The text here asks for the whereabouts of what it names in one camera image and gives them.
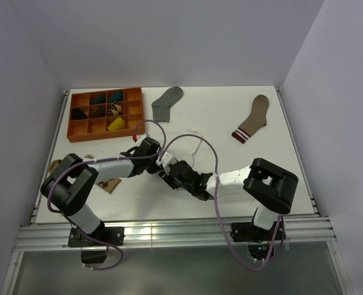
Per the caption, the white sock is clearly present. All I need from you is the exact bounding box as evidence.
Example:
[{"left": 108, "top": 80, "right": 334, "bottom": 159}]
[{"left": 166, "top": 136, "right": 202, "bottom": 167}]

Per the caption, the black sock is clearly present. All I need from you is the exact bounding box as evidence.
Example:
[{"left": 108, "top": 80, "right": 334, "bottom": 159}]
[{"left": 71, "top": 108, "right": 88, "bottom": 120}]

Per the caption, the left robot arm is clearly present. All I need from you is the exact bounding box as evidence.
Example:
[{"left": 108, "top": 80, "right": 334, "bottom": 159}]
[{"left": 41, "top": 137, "right": 160, "bottom": 245}]

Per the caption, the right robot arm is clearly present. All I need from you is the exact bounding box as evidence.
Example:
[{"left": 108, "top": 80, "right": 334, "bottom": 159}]
[{"left": 156, "top": 155, "right": 299, "bottom": 240}]

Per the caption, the yellow rolled sock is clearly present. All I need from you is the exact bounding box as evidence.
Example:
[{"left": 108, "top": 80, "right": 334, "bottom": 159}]
[{"left": 107, "top": 117, "right": 125, "bottom": 132}]

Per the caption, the grey sock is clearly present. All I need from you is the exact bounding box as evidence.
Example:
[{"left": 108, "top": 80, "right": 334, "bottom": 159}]
[{"left": 152, "top": 86, "right": 184, "bottom": 122}]

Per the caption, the brown argyle rolled sock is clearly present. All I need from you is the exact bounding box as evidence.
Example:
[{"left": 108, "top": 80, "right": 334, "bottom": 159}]
[{"left": 107, "top": 102, "right": 123, "bottom": 117}]

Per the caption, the tan argyle sock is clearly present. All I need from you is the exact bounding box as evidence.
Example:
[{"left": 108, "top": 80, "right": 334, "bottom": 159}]
[{"left": 41, "top": 153, "right": 130, "bottom": 197}]

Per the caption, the orange compartment tray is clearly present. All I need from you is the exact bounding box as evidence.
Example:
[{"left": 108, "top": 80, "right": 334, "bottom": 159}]
[{"left": 67, "top": 87, "right": 146, "bottom": 143}]

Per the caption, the dark brown rolled sock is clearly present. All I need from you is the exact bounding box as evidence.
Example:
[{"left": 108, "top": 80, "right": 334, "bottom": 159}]
[{"left": 88, "top": 105, "right": 106, "bottom": 119}]

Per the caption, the tan sock maroon striped cuff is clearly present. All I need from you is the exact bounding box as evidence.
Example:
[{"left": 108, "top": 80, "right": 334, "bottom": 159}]
[{"left": 232, "top": 95, "right": 270, "bottom": 144}]

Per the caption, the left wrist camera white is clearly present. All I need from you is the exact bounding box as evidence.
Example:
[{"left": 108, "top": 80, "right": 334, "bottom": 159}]
[{"left": 132, "top": 133, "right": 149, "bottom": 144}]

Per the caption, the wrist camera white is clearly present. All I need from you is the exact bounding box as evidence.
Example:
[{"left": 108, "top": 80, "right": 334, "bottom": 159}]
[
  {"left": 132, "top": 133, "right": 149, "bottom": 144},
  {"left": 156, "top": 152, "right": 178, "bottom": 175}
]

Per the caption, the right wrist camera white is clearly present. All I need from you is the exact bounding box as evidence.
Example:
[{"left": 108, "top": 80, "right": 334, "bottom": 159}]
[{"left": 156, "top": 152, "right": 178, "bottom": 175}]

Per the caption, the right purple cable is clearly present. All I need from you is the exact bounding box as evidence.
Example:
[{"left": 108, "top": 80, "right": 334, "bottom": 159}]
[{"left": 158, "top": 133, "right": 286, "bottom": 272}]

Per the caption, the purple cable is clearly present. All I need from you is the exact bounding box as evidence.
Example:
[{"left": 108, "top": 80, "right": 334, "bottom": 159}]
[
  {"left": 47, "top": 119, "right": 167, "bottom": 271},
  {"left": 158, "top": 133, "right": 286, "bottom": 272}
]

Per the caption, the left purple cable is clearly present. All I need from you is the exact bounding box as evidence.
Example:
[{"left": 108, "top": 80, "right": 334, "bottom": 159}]
[{"left": 47, "top": 119, "right": 167, "bottom": 271}]

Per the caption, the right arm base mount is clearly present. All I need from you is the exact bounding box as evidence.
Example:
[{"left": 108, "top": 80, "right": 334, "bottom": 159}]
[{"left": 230, "top": 222, "right": 276, "bottom": 244}]

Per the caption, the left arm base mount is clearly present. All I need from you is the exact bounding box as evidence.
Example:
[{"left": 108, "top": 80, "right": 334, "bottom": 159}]
[{"left": 67, "top": 227, "right": 125, "bottom": 268}]

